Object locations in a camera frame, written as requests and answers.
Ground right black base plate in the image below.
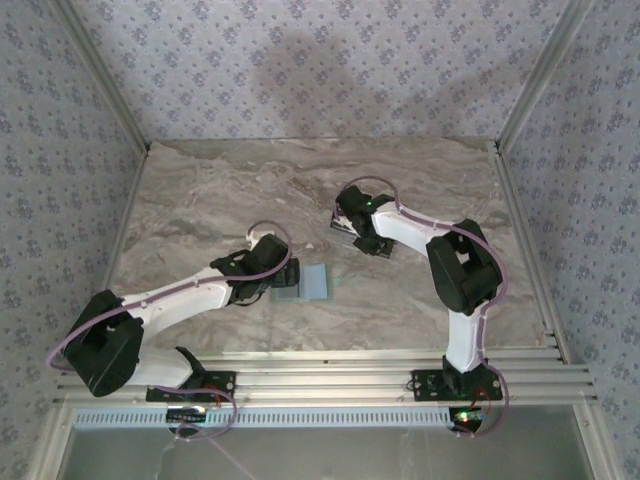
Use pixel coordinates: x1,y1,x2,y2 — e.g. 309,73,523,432
409,367,504,404

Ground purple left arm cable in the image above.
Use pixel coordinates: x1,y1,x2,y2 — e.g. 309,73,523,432
46,221,295,375

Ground right controller circuit board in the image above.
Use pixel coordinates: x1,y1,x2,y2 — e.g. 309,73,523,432
448,407,490,432

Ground left controller circuit board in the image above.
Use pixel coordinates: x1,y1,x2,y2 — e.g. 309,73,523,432
166,406,210,425

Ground aluminium frame post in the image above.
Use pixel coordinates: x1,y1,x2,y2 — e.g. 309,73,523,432
497,0,599,151

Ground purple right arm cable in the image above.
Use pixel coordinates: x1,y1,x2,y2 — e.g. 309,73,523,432
337,173,510,366

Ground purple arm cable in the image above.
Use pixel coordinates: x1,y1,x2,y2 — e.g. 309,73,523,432
46,221,295,375
337,173,510,366

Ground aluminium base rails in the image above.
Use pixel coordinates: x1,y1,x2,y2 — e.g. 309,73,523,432
53,348,600,407

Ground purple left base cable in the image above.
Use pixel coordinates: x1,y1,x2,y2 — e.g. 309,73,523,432
163,382,242,442

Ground white slotted cable duct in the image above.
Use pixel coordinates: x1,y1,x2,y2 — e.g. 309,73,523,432
69,405,454,430

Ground grey metal panel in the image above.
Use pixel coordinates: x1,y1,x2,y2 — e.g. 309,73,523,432
49,404,601,480

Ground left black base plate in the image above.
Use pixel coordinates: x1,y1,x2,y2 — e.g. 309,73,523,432
144,368,238,404

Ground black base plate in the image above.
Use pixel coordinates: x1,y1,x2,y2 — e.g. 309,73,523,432
144,368,238,404
409,367,504,404

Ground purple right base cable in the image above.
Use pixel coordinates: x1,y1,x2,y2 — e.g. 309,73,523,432
453,363,509,440

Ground controller circuit board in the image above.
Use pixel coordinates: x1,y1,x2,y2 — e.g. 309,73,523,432
166,406,210,425
448,407,490,432

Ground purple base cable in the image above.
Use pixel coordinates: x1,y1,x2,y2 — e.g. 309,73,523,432
163,382,242,442
453,363,509,440

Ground aluminium side rail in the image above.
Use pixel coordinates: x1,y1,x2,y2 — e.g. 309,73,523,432
487,139,574,365
99,142,153,296

